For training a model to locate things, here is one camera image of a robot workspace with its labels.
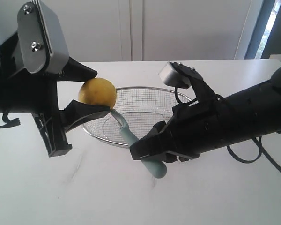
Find yellow lemon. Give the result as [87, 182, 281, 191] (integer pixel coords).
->
[78, 78, 117, 109]

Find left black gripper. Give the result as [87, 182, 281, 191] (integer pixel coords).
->
[0, 32, 111, 157]

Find teal handled vegetable peeler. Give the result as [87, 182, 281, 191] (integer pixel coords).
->
[110, 109, 167, 179]

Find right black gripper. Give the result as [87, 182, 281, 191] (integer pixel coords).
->
[129, 82, 228, 162]

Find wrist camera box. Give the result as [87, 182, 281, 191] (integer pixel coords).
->
[17, 0, 69, 74]
[159, 62, 203, 89]

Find oval wire mesh basket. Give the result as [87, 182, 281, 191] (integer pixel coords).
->
[81, 86, 193, 149]

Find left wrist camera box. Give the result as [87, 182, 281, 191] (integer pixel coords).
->
[17, 0, 69, 74]

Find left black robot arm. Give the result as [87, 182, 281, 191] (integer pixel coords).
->
[0, 33, 111, 157]

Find white cabinet doors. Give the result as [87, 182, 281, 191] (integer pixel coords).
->
[0, 0, 264, 62]

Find right grey black robot arm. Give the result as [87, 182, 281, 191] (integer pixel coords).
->
[130, 62, 281, 161]

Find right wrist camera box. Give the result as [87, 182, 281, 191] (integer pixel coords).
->
[159, 62, 203, 89]

